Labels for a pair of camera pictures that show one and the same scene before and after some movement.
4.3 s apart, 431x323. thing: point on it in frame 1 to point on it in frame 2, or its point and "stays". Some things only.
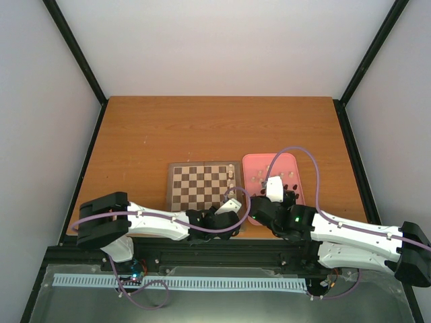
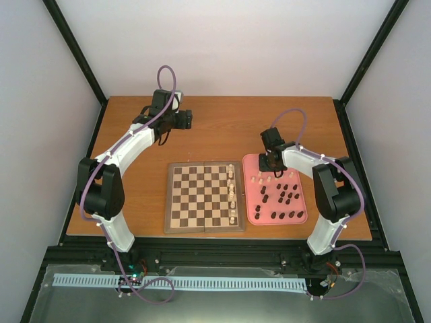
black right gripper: x=290 y=198 to x=264 y=168
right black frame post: x=363 y=68 stays
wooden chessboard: x=199 y=186 stays
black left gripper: x=226 y=237 to x=184 y=122
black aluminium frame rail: x=201 y=249 stays
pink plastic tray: x=256 y=166 stays
